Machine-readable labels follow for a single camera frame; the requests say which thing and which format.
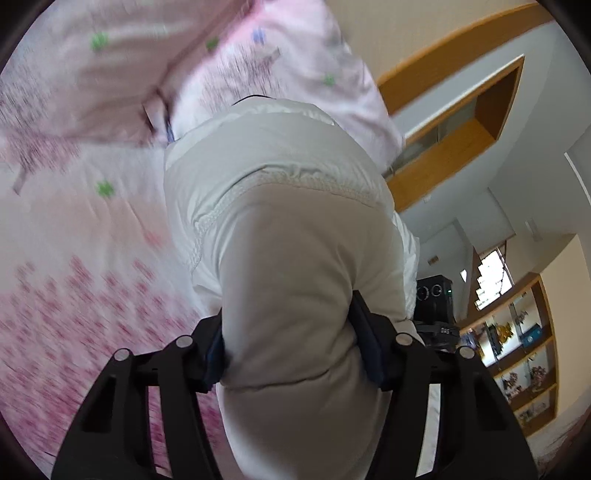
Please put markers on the white wall switch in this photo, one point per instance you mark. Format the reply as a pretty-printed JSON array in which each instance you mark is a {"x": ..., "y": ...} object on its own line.
[{"x": 532, "y": 229}]

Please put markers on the pink tree print duvet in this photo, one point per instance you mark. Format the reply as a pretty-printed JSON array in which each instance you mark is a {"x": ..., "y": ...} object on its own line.
[{"x": 83, "y": 258}]

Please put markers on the wooden wall frame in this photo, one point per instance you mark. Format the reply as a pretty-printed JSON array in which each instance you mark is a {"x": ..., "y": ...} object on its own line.
[{"x": 443, "y": 166}]

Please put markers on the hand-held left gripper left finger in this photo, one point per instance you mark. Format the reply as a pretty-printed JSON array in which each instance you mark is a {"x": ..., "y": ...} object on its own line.
[{"x": 214, "y": 350}]

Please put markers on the bright window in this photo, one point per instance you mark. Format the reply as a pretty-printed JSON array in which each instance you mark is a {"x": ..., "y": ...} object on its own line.
[{"x": 491, "y": 277}]

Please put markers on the wooden display shelf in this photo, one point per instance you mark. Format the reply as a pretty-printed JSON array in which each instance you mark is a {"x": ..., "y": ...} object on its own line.
[{"x": 521, "y": 360}]

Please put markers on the large pink floral pillow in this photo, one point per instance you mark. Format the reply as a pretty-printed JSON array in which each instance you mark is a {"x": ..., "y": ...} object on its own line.
[{"x": 92, "y": 69}]

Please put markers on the yellow figurine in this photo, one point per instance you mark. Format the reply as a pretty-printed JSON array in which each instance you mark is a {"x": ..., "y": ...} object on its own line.
[{"x": 504, "y": 331}]

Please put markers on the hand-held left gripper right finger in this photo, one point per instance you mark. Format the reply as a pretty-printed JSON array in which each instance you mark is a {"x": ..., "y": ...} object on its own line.
[{"x": 369, "y": 341}]

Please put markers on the small pink floral pillow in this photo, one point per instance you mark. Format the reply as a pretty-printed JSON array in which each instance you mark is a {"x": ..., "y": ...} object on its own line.
[{"x": 295, "y": 60}]

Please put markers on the white down jacket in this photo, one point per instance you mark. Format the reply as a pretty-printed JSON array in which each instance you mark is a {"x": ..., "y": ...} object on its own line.
[{"x": 286, "y": 258}]

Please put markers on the blue box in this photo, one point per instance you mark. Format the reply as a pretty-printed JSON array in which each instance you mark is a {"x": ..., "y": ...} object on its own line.
[{"x": 532, "y": 334}]

